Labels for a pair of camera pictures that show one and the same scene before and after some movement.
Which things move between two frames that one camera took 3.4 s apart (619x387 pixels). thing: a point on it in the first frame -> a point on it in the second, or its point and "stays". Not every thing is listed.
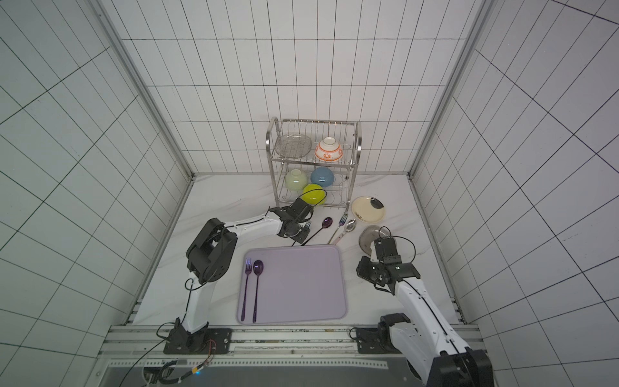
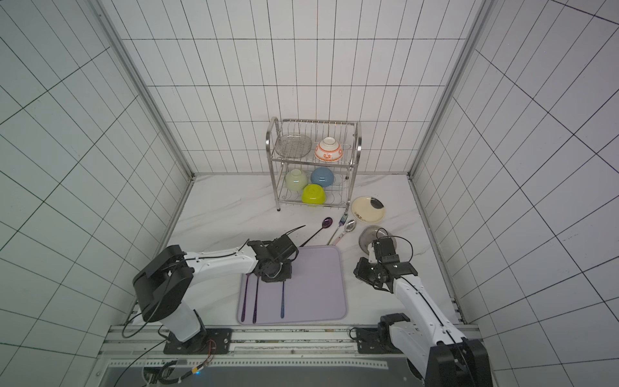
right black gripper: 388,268 stays
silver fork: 342,222 stays
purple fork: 248,268 stays
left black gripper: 300,239 -> 285,276
